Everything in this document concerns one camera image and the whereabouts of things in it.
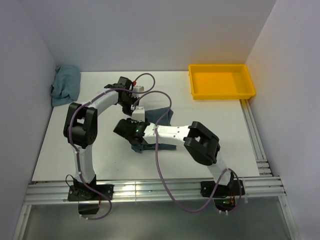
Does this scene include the aluminium front rail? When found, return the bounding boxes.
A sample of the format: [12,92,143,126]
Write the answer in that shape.
[22,176,286,206]

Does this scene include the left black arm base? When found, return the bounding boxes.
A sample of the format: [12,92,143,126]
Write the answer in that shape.
[67,184,114,216]

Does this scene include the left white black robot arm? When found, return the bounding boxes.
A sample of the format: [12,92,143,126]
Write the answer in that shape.
[63,77,144,200]

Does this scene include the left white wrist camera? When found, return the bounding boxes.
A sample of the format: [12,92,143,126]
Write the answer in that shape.
[132,81,145,93]

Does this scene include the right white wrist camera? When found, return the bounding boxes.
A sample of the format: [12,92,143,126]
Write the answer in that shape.
[131,105,146,122]

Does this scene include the light blue crumpled t-shirt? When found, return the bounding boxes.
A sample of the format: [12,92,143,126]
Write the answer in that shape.
[50,64,81,107]

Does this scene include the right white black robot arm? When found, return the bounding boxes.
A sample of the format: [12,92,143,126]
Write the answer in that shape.
[113,118,234,195]

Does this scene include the dark teal t-shirt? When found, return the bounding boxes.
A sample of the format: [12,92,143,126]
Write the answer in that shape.
[131,107,177,154]

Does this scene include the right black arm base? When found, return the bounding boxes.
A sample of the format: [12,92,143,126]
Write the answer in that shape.
[200,180,246,212]

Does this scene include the yellow plastic tray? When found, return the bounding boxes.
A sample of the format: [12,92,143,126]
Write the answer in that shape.
[188,64,256,100]

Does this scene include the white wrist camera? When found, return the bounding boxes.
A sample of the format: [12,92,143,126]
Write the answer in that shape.
[132,81,145,93]
[131,105,146,122]

